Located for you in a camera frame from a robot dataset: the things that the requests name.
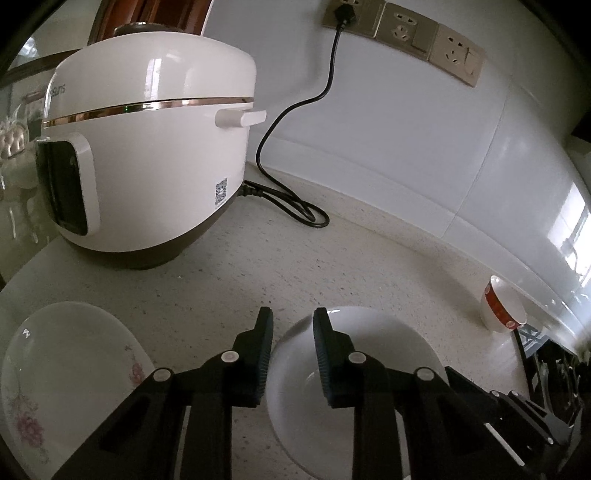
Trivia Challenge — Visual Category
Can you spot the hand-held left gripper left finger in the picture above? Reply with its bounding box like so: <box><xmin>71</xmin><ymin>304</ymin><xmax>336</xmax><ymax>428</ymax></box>
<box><xmin>51</xmin><ymin>306</ymin><xmax>274</xmax><ymax>480</ymax></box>

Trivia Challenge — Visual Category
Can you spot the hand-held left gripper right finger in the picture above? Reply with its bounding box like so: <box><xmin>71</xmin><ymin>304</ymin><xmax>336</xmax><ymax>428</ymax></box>
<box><xmin>313</xmin><ymin>308</ymin><xmax>522</xmax><ymax>480</ymax></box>

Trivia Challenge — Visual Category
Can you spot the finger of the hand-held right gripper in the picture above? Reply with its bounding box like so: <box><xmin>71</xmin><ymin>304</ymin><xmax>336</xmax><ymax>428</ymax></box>
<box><xmin>445</xmin><ymin>367</ymin><xmax>578</xmax><ymax>467</ymax></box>

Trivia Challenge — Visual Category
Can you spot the plain white bowl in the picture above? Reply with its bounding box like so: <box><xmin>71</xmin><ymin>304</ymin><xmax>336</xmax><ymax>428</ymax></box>
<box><xmin>267</xmin><ymin>305</ymin><xmax>448</xmax><ymax>480</ymax></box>

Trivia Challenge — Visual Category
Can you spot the white floral plate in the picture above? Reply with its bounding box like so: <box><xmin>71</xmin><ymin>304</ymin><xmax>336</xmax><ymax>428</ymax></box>
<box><xmin>0</xmin><ymin>301</ymin><xmax>156</xmax><ymax>472</ymax></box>

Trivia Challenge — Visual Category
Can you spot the black stove top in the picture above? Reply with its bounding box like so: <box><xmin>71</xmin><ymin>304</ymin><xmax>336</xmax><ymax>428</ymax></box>
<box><xmin>512</xmin><ymin>323</ymin><xmax>591</xmax><ymax>418</ymax></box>

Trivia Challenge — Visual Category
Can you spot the red patterned white bowl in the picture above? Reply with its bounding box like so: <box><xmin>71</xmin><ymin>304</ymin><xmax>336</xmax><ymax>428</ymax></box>
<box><xmin>479</xmin><ymin>275</ymin><xmax>528</xmax><ymax>332</ymax></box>

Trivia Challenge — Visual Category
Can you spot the white electric rice cooker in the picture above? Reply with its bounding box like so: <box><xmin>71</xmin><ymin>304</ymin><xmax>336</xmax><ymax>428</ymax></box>
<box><xmin>34</xmin><ymin>22</ymin><xmax>269</xmax><ymax>271</ymax></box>

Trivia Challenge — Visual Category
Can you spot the brown wooden panel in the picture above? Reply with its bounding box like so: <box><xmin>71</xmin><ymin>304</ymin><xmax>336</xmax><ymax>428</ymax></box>
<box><xmin>88</xmin><ymin>0</ymin><xmax>211</xmax><ymax>44</ymax></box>

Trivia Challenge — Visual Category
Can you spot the black power cable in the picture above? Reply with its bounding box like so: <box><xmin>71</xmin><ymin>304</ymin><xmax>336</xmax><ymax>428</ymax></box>
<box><xmin>238</xmin><ymin>0</ymin><xmax>358</xmax><ymax>228</ymax></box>

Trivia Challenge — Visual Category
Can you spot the beige wall socket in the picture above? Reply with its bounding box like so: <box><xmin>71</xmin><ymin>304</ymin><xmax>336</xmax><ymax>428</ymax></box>
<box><xmin>428</xmin><ymin>23</ymin><xmax>486</xmax><ymax>88</ymax></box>
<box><xmin>322</xmin><ymin>0</ymin><xmax>386</xmax><ymax>38</ymax></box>
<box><xmin>376</xmin><ymin>2</ymin><xmax>439</xmax><ymax>62</ymax></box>

